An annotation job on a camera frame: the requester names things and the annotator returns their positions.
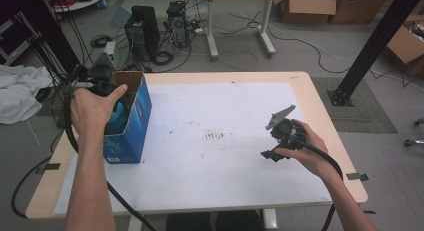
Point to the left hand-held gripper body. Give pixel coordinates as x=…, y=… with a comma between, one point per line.
x=100, y=76

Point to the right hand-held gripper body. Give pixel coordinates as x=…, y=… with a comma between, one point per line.
x=288, y=131

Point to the blue plastic bottle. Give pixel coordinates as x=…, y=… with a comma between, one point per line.
x=116, y=122

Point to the blue cardboard box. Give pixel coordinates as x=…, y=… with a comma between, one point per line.
x=136, y=131

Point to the person's right hand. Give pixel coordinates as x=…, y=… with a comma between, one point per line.
x=315, y=154

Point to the person's left hand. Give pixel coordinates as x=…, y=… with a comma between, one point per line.
x=91, y=114

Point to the grey bench power supply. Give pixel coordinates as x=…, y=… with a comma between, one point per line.
x=110, y=47

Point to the white paper sheet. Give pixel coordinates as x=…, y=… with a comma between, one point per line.
x=216, y=181

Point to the black computer tower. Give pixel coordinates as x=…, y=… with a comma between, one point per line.
x=143, y=29

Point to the round white table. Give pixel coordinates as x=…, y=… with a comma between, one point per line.
x=80, y=0

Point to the grey tape strip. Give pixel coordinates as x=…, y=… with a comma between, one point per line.
x=50, y=166
x=357, y=176

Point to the white cloth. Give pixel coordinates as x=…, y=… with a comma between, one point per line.
x=20, y=91

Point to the grey floor mat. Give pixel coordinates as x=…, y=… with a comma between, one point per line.
x=366, y=107

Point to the person's legs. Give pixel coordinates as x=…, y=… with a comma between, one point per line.
x=213, y=221

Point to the grey shelf unit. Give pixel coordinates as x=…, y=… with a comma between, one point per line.
x=13, y=41

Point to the wooden desk with white legs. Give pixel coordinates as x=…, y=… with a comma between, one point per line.
x=246, y=14

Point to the chair caster wheel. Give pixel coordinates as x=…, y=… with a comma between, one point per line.
x=412, y=142

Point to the large printed cardboard box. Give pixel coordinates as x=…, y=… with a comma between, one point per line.
x=358, y=6

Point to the open cardboard box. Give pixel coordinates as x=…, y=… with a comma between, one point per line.
x=406, y=46

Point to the open-frame computer case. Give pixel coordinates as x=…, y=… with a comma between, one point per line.
x=178, y=22

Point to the black metal post with base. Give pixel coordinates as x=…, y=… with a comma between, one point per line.
x=376, y=47

